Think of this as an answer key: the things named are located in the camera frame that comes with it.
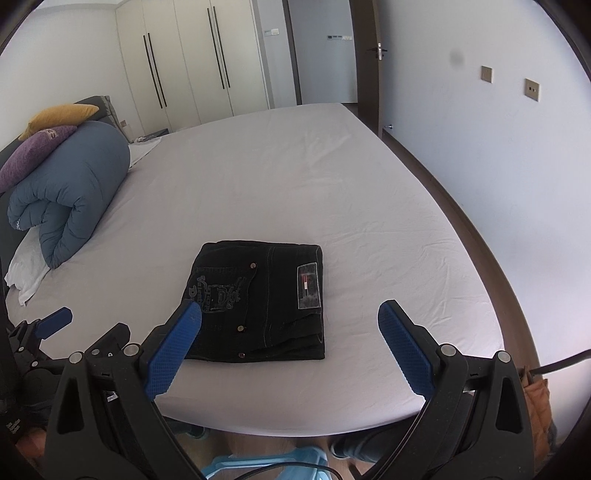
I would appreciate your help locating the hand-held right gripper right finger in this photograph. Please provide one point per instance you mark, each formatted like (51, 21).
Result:
(406, 350)

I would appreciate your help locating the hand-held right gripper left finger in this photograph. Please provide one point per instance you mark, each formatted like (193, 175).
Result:
(173, 350)

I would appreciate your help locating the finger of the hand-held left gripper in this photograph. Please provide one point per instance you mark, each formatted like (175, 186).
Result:
(55, 321)
(111, 339)

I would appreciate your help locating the black pants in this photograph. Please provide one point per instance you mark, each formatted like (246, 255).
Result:
(268, 300)

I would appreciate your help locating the white pillow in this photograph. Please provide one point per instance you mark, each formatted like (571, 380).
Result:
(143, 152)
(27, 267)

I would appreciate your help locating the person's right shoe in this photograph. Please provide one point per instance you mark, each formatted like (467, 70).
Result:
(355, 447)

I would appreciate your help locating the blue rolled duvet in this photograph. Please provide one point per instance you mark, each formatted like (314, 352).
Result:
(74, 184)

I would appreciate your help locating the orange bag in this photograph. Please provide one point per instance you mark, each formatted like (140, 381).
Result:
(538, 406)

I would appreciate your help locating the light blue plastic stool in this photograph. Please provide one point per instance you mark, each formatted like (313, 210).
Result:
(277, 459)

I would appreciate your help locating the purple pillow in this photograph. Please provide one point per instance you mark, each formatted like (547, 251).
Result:
(32, 152)

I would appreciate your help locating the bed with white sheet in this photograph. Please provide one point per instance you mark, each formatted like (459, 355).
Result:
(286, 184)

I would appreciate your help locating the yellow pillow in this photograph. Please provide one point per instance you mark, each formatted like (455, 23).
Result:
(60, 115)

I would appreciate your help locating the dark nightstand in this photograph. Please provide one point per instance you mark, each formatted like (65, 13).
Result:
(154, 134)

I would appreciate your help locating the dark brown door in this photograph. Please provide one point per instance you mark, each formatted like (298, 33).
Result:
(367, 83)

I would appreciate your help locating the cream wardrobe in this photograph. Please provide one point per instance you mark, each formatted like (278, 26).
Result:
(184, 69)

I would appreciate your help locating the beige wall socket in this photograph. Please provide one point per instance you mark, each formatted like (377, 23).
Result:
(486, 74)
(532, 89)

